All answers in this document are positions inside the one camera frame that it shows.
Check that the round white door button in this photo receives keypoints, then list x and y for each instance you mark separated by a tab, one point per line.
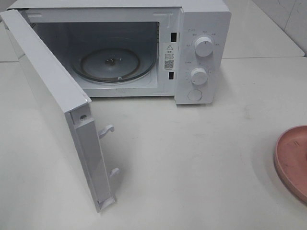
195	95

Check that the white rotary knob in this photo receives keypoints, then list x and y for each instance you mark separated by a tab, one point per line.
199	76
203	46

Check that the white microwave door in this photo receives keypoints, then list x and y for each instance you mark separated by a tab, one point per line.
64	105

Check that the pink round plate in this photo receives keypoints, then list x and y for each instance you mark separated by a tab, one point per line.
290	159

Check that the glass microwave turntable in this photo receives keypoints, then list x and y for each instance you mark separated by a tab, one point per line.
113	64

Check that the white microwave oven body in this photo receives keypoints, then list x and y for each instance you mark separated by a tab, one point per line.
167	27

